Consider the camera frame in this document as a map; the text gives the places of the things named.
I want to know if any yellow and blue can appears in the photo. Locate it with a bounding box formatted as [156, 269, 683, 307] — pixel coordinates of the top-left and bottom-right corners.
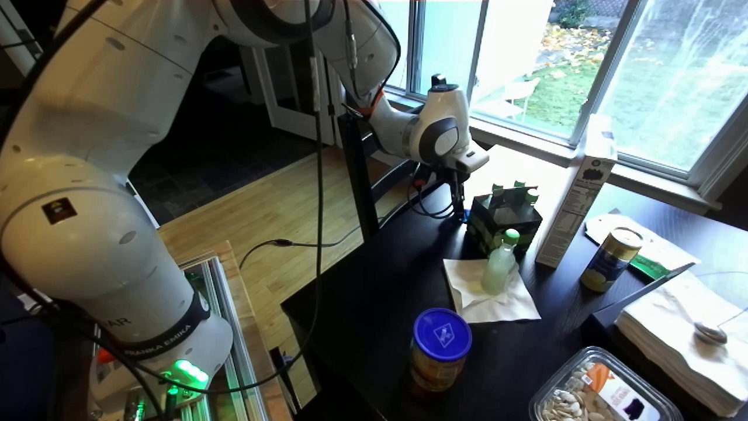
[577, 224, 645, 297]

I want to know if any cream paper sheet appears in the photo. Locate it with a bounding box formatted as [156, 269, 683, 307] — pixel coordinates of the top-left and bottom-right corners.
[583, 210, 703, 277]

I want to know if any jar with blue lid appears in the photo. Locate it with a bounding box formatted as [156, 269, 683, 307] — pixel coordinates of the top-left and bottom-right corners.
[406, 307, 474, 398]

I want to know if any black wooden chair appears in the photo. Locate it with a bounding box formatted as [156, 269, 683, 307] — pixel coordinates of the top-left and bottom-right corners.
[335, 73, 469, 245]

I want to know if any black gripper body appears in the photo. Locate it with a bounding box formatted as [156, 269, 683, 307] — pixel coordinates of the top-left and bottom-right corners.
[443, 166, 478, 214]

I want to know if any clear bottle with green cap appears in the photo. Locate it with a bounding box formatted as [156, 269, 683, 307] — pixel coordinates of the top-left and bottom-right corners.
[480, 228, 524, 297]

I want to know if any aluminium stand frame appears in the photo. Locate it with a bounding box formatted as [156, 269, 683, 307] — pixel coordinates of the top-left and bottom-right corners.
[182, 252, 272, 421]

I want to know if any clear plastic food container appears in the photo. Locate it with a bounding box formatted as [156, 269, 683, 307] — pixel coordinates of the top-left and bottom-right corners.
[527, 343, 688, 421]

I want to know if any green flat packet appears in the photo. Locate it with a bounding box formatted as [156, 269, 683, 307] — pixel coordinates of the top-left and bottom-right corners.
[626, 252, 673, 284]

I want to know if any black floor cable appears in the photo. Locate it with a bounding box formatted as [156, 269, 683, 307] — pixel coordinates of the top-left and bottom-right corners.
[236, 235, 346, 272]

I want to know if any white paper napkin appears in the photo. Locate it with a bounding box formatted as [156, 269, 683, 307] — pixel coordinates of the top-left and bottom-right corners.
[443, 255, 545, 327]

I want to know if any orange cartoon face cereal box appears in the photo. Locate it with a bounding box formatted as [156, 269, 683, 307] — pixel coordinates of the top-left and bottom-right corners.
[533, 114, 620, 272]

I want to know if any white window frame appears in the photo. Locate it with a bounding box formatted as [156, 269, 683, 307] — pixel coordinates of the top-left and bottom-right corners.
[365, 0, 748, 209]

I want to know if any metal spoon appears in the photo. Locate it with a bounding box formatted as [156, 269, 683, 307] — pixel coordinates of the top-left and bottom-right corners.
[672, 290, 731, 349]

